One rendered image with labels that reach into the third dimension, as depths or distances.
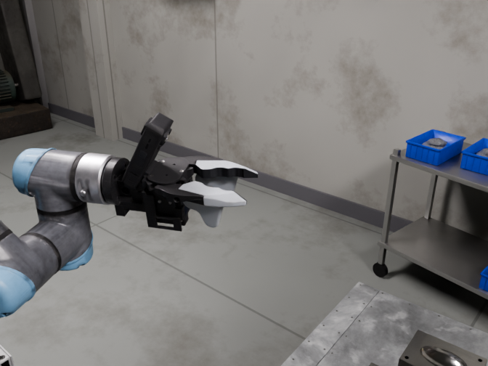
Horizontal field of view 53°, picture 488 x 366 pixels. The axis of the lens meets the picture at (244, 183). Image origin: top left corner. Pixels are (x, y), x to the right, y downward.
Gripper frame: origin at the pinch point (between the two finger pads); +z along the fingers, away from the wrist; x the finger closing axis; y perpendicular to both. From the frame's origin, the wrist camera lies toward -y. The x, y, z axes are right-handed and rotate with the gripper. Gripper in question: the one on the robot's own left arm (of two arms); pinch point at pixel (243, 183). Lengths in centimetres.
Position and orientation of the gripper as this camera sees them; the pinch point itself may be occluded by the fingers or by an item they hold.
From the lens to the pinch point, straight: 67.0
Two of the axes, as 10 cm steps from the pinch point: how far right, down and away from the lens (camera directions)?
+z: 9.7, 1.1, -2.2
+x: -2.4, 5.3, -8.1
